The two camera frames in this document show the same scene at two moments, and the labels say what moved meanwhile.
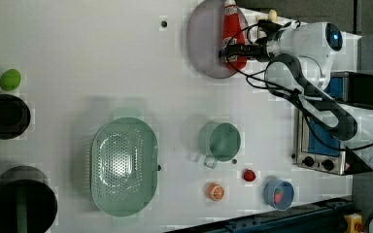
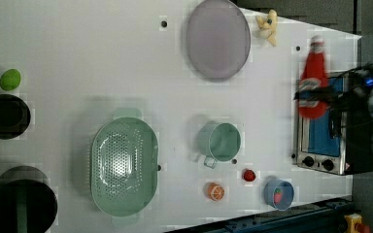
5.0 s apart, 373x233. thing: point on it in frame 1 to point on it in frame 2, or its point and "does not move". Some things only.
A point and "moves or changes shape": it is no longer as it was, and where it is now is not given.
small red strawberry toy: [250, 175] does not move
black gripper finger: [240, 49] to [322, 94]
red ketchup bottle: [233, 35] moves or changes shape
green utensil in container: [21, 211] does not move
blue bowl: [279, 194] does not move
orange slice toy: [216, 191] does not move
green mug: [220, 142] does not move
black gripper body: [266, 28] to [356, 88]
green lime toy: [10, 80] does not move
